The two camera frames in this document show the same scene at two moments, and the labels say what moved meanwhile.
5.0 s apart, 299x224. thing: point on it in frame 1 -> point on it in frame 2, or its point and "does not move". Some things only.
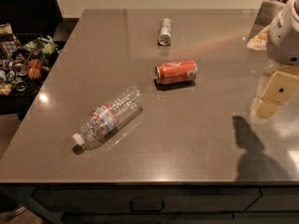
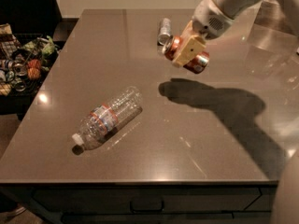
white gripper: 284,37 -> 209,24
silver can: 164,36 does not move
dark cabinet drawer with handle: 148,200 does not move
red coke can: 176,72 -> 195,65
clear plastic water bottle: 107,119 does not move
